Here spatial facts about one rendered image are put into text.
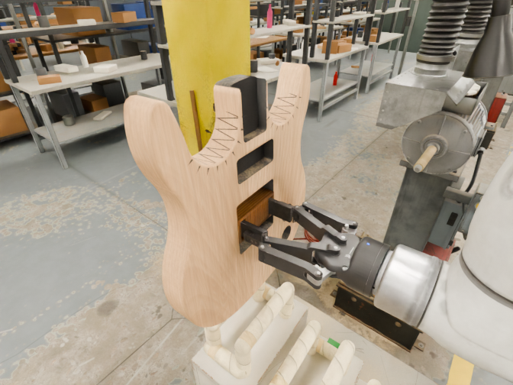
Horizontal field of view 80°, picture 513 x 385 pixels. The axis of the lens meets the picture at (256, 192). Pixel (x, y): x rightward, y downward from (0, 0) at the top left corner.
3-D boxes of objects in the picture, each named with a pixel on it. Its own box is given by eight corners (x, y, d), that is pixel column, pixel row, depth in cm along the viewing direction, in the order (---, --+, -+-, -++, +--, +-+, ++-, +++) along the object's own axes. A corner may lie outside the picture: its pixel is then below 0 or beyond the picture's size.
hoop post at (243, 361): (242, 360, 67) (240, 335, 62) (254, 368, 65) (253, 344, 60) (233, 372, 65) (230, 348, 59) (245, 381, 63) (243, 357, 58)
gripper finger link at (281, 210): (291, 208, 50) (293, 206, 51) (256, 194, 54) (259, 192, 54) (289, 222, 52) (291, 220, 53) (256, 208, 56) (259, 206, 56)
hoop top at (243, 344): (284, 286, 74) (285, 277, 72) (296, 292, 72) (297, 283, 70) (231, 352, 61) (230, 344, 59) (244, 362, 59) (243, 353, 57)
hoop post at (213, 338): (214, 338, 71) (211, 314, 66) (224, 346, 69) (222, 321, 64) (204, 350, 69) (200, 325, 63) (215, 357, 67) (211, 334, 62)
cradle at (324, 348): (309, 336, 79) (311, 329, 78) (352, 362, 74) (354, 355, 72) (303, 346, 77) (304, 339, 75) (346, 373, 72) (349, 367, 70)
